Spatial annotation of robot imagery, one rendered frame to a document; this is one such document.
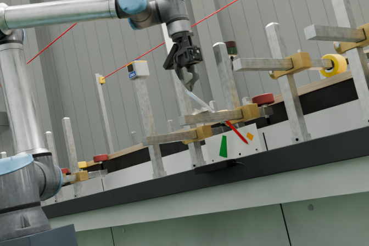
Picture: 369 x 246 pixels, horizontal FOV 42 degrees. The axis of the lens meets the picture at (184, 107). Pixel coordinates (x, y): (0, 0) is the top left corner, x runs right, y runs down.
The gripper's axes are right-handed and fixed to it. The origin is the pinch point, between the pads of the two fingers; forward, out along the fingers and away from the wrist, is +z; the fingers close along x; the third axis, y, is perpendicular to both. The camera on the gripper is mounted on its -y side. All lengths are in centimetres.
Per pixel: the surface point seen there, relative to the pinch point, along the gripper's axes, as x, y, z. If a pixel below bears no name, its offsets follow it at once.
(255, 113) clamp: 8.1, 21.5, 15.6
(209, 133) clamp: 8.6, -3.5, 17.1
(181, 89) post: 6.1, -10.9, -2.6
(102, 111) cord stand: 115, -242, -46
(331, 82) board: 27, 42, 11
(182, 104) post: 6.1, -12.4, 2.9
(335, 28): -9, 68, 4
